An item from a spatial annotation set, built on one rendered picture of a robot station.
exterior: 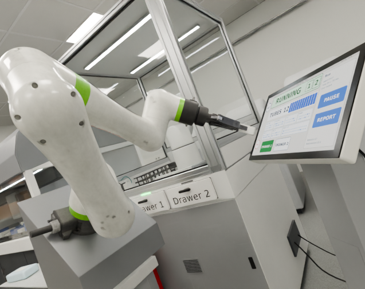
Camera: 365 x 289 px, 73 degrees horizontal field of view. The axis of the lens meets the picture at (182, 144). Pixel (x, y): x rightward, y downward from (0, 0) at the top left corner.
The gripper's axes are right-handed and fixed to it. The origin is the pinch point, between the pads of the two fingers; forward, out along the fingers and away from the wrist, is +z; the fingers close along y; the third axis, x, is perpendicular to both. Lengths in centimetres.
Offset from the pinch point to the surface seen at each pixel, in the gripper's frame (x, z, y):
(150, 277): 89, -14, 60
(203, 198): 33.5, -1.6, 34.2
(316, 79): -17.1, 11.3, -20.2
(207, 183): 25.4, -2.1, 30.5
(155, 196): 41, -24, 54
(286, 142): 3.5, 9.8, -13.9
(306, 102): -9.8, 10.8, -18.9
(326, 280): 66, 95, 59
